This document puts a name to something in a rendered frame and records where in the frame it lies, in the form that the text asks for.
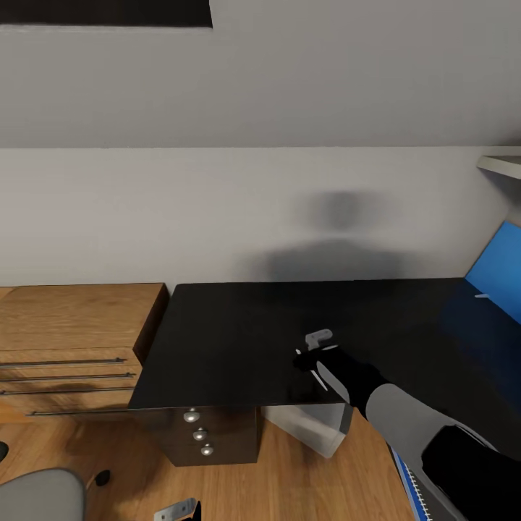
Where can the desk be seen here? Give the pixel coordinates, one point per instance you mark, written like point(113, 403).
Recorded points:
point(232, 345)

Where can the swivel chair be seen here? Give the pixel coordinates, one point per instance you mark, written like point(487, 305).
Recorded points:
point(51, 494)

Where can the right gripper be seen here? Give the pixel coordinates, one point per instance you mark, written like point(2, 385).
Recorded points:
point(305, 361)

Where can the notebook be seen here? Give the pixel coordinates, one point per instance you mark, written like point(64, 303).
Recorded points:
point(434, 509)

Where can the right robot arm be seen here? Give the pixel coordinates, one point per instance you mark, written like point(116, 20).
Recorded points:
point(462, 469)

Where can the desktop computer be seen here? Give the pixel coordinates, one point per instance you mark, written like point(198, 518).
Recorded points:
point(322, 427)

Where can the folder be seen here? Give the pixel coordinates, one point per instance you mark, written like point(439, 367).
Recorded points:
point(413, 497)

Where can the room divider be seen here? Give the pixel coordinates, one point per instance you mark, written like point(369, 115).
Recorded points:
point(497, 273)

